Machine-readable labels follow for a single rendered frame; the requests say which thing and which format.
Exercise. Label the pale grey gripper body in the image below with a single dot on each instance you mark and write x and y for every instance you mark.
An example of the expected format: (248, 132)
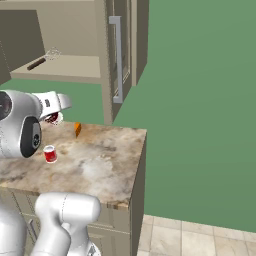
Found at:
(64, 101)

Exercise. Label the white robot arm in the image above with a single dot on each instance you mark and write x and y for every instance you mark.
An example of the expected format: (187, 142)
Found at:
(16, 126)

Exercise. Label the beige cabinet door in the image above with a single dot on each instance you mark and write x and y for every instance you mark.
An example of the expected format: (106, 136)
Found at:
(128, 50)

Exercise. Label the beige base cabinet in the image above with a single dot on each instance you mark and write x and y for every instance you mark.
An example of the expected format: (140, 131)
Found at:
(136, 200)

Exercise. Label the orange carrot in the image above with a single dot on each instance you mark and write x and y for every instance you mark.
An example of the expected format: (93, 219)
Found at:
(77, 129)

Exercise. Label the beige wall cabinet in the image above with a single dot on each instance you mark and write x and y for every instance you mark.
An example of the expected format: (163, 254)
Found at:
(70, 40)

